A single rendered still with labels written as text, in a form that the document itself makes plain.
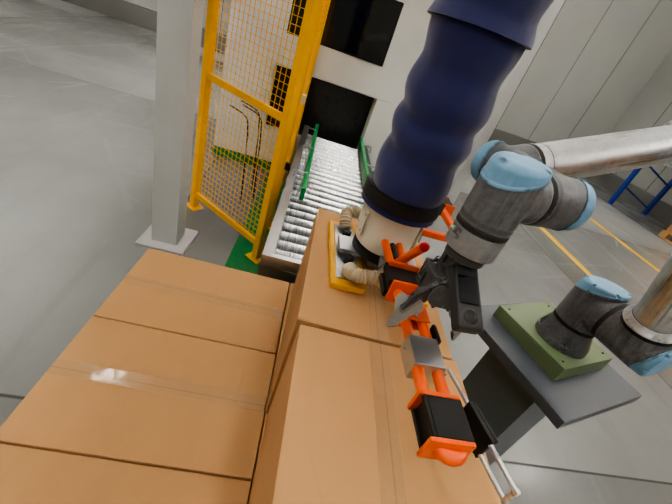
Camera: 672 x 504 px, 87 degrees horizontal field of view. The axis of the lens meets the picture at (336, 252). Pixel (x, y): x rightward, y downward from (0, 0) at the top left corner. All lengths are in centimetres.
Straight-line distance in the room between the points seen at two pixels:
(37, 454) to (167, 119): 162
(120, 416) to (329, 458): 64
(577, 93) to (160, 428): 1210
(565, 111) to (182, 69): 1118
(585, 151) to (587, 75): 1148
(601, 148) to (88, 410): 133
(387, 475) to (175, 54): 196
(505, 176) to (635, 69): 1253
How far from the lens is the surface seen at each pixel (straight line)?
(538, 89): 1176
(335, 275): 97
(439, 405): 62
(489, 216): 58
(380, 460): 71
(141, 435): 112
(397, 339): 91
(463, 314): 61
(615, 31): 1246
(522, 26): 88
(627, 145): 97
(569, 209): 67
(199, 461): 108
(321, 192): 245
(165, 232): 253
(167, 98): 218
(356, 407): 74
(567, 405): 146
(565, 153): 85
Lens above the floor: 153
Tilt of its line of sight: 32 degrees down
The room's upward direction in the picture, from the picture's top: 21 degrees clockwise
